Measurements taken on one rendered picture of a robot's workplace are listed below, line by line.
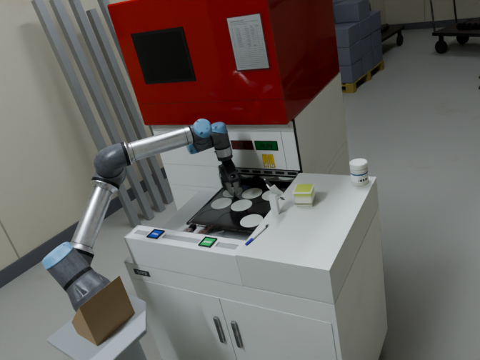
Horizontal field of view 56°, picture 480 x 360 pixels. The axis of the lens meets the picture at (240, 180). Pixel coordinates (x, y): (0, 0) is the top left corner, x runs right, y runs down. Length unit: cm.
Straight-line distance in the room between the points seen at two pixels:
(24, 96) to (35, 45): 41
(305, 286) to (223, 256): 32
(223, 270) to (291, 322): 31
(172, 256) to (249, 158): 64
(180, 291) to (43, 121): 237
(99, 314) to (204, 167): 100
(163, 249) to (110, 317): 34
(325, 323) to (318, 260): 24
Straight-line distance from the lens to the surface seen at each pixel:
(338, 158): 259
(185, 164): 241
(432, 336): 261
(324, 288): 154
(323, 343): 174
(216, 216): 201
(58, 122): 401
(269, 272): 160
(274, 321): 176
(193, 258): 177
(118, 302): 170
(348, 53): 604
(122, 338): 170
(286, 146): 205
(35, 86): 392
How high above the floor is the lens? 191
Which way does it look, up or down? 26 degrees down
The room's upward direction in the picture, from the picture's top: 13 degrees counter-clockwise
